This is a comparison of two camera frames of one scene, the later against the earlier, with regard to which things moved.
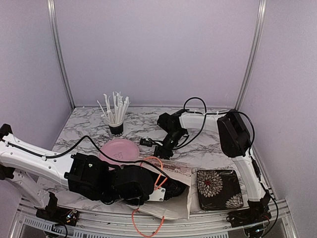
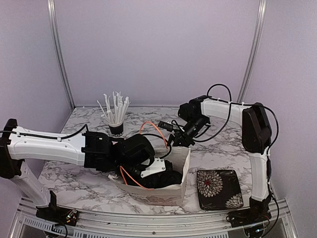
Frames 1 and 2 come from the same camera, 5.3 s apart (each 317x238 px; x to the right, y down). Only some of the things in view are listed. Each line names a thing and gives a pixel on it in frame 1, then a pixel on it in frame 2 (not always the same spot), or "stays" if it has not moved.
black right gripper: x=162 y=152 → x=182 y=138
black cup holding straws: x=116 y=130 stays
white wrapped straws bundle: x=120 y=108 stays
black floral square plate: x=219 y=189 stays
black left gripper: x=126 y=166 → x=140 y=183
